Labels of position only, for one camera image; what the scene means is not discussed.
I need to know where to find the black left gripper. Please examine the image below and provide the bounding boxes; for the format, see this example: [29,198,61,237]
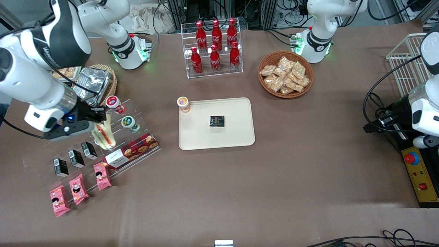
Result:
[363,95,414,133]

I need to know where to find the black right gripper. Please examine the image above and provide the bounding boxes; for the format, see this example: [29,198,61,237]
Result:
[73,101,107,125]

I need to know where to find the triangular sandwich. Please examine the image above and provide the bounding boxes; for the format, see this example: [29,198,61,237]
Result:
[92,114,117,151]

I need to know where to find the white rectangular snack tray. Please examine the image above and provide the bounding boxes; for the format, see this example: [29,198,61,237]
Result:
[51,66,83,82]

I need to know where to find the brown snack packet in tray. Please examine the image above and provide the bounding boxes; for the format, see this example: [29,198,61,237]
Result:
[53,68,76,79]

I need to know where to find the beige plastic tray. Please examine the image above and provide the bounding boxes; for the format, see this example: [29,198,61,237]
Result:
[178,97,256,151]

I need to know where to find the red lid cup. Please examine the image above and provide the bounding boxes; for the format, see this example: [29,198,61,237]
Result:
[106,96,125,114]

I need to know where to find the green lid cup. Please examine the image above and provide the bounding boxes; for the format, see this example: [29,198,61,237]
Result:
[121,116,141,133]

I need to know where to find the silver foil container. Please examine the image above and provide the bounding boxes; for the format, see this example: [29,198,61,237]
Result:
[73,67,111,106]

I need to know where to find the small black carton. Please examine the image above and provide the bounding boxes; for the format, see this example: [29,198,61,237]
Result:
[81,142,98,160]
[54,158,69,178]
[68,150,85,168]

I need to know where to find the foil containers in wicker basket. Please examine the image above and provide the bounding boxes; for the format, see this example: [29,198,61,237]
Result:
[77,64,118,107]

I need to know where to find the clear acrylic stepped stand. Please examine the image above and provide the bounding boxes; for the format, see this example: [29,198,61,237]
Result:
[22,99,162,206]

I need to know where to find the red plaid cookie box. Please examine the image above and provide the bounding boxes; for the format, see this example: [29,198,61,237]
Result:
[103,133,159,170]

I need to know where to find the pink snack packet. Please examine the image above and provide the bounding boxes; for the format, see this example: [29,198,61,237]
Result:
[93,162,112,191]
[69,174,89,205]
[49,185,71,217]

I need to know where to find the yellow black control box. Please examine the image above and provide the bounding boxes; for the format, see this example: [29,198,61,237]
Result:
[401,145,439,208]

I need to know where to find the orange lid cup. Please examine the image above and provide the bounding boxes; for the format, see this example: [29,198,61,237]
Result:
[177,97,191,114]

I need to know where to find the crumpled beige paper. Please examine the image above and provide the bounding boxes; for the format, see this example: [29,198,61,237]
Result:
[130,4,176,35]

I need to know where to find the round wicker basket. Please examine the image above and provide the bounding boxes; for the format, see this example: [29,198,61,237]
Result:
[258,51,314,99]

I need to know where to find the red cola bottle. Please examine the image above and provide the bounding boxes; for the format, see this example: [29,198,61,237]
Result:
[210,45,221,73]
[191,47,203,75]
[229,42,241,71]
[211,19,223,51]
[196,21,207,52]
[227,18,238,48]

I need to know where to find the clear acrylic bottle rack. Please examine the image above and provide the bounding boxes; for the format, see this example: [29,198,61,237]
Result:
[181,21,244,79]

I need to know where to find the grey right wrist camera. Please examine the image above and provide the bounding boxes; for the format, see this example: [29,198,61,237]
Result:
[44,121,95,141]

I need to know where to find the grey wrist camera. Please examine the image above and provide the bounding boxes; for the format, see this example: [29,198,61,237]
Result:
[44,121,95,141]
[413,135,439,149]

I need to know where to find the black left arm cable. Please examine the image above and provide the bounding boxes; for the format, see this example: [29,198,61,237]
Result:
[363,55,424,133]

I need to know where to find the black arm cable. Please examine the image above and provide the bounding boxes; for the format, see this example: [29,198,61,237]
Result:
[363,55,424,133]
[0,0,100,139]

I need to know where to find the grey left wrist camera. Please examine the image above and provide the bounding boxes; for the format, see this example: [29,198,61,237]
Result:
[413,135,439,149]

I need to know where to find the white wire basket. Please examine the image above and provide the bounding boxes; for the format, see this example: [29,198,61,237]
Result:
[385,33,430,98]

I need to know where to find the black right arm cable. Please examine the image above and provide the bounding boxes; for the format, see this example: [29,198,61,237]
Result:
[0,0,100,139]

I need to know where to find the black floor cables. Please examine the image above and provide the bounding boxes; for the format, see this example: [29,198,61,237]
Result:
[305,229,439,247]

